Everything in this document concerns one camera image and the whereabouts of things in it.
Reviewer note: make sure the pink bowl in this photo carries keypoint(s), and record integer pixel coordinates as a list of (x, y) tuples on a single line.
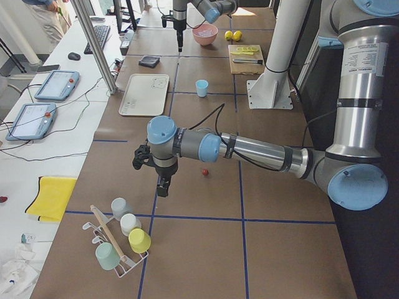
[(204, 41)]

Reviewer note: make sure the yellow cloth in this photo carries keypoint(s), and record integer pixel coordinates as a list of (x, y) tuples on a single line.
[(52, 198)]

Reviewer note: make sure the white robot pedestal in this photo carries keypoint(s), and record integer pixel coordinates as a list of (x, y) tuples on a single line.
[(271, 90)]

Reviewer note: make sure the grey cup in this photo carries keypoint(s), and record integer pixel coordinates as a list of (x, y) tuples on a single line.
[(120, 207)]

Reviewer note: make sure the black computer mouse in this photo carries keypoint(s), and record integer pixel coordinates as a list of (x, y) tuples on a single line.
[(74, 56)]

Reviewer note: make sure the black smartphone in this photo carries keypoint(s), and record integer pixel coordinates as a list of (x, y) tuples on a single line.
[(47, 68)]

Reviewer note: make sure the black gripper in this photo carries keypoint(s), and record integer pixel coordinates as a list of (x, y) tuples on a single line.
[(165, 171), (179, 26)]

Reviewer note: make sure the clear ice cubes pile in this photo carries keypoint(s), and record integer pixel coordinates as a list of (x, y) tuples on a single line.
[(204, 32)]

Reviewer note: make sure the yellow cup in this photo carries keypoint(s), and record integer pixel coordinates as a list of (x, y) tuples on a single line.
[(139, 240)]

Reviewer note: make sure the yellow lemon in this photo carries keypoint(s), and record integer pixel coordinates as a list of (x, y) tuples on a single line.
[(237, 36), (228, 35)]

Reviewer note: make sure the white cup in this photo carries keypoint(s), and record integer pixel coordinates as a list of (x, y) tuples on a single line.
[(128, 222)]

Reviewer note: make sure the wooden cutting board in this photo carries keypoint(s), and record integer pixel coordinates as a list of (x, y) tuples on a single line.
[(245, 69)]

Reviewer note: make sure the aluminium frame post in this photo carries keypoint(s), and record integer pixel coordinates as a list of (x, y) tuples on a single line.
[(89, 32)]

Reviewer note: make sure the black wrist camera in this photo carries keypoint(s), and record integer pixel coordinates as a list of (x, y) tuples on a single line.
[(165, 18), (142, 156)]

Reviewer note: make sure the person in beige trousers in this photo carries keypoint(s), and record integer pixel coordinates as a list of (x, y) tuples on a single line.
[(53, 17)]

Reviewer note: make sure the light blue cup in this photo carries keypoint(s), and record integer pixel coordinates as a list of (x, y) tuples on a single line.
[(202, 87)]

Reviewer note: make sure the white wire cup rack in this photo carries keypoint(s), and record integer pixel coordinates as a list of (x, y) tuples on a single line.
[(123, 267)]

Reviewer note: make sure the black keyboard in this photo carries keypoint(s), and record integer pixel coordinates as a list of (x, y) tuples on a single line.
[(101, 33)]

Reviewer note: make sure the wooden rack handle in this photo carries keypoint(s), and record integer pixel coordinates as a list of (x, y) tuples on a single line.
[(103, 223)]

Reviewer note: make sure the blue teach pendant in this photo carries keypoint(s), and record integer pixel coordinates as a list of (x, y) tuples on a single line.
[(32, 122), (58, 85)]

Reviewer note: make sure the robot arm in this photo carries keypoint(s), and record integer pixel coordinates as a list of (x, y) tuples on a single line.
[(347, 170), (210, 10)]

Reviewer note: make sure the cream bear tray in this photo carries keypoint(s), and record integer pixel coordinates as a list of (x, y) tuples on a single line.
[(145, 95)]

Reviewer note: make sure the mint green cup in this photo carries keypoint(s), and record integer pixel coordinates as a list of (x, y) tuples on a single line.
[(107, 256)]

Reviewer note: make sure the yellow plastic knife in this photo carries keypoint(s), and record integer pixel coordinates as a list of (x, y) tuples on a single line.
[(242, 53)]

